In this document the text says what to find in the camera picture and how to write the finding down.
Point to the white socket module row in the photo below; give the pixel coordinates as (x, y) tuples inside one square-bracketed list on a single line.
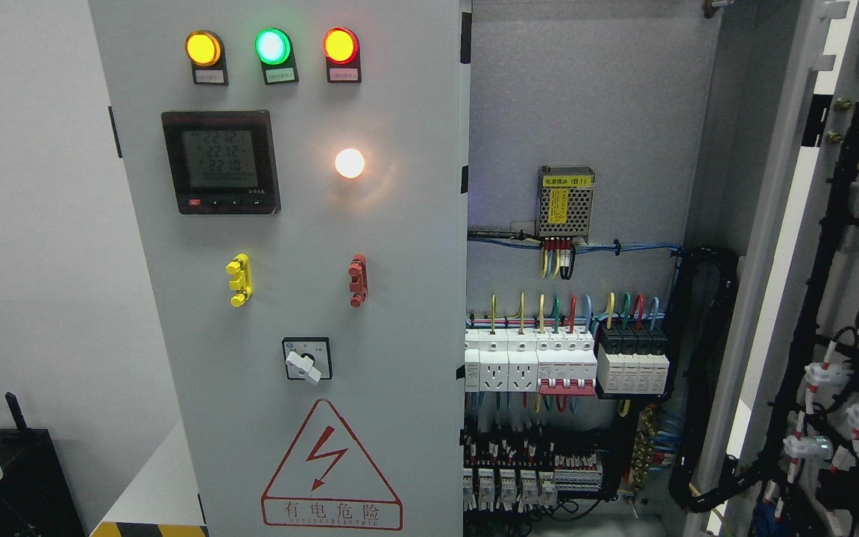
[(501, 360)]

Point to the black digital power meter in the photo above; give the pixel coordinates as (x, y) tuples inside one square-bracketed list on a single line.
[(222, 162)]

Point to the red terminal connector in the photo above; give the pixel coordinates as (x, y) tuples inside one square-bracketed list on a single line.
[(358, 283)]

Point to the grey cabinet door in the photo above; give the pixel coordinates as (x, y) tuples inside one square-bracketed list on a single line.
[(395, 358), (778, 289)]

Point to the red electric hazard warning sticker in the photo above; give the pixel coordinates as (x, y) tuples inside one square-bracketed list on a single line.
[(327, 479)]

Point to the white glowing indicator lamp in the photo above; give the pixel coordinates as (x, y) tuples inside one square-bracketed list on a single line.
[(350, 163)]

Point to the perforated metal power supply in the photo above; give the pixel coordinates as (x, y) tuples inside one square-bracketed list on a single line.
[(565, 197)]

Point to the red indicator light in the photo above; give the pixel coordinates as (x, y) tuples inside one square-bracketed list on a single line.
[(342, 56)]

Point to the black box on left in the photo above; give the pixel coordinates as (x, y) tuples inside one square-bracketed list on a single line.
[(34, 495)]

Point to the white rotary selector switch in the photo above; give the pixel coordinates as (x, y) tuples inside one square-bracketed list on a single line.
[(307, 358)]

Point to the black surge protector module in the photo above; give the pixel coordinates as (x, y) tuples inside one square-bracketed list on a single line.
[(632, 361)]

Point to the yellow terminal connector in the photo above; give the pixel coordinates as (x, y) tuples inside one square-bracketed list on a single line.
[(240, 280)]

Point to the brass ground terminal bar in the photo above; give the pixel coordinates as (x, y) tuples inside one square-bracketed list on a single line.
[(642, 452)]

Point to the green indicator light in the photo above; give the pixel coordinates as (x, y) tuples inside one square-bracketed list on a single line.
[(276, 56)]

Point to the black relay terminal row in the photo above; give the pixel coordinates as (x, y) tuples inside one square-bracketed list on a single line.
[(519, 471)]

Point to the red four-pole circuit breaker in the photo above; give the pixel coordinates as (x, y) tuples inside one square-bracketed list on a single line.
[(566, 364)]

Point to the yellow indicator light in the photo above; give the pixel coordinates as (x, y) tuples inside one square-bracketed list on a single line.
[(206, 54)]

